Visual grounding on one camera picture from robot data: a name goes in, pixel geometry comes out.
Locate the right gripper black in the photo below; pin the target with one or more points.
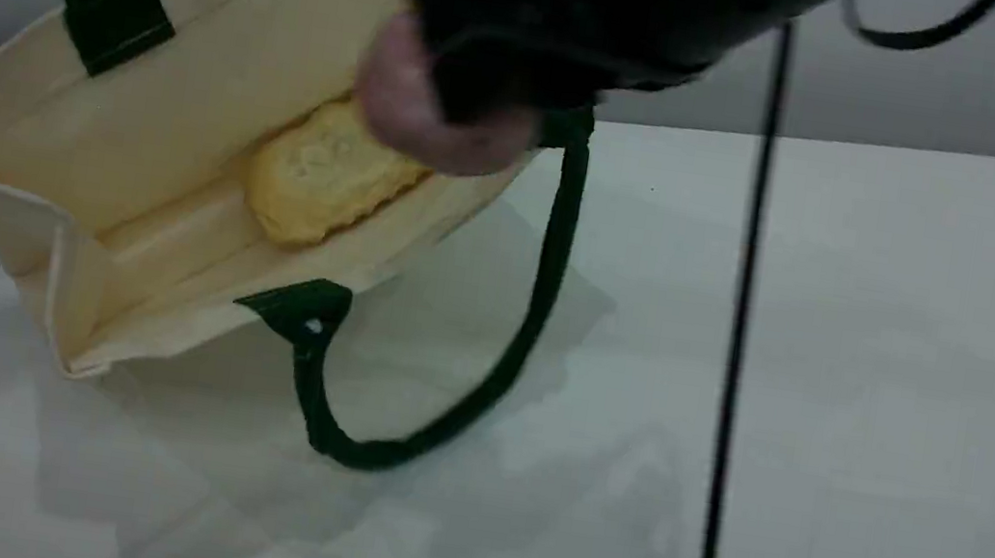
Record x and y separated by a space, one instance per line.
595 1

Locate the pink peach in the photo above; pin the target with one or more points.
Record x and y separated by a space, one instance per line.
395 109

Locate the long ridged golden bread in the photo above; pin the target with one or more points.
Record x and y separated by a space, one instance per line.
327 177

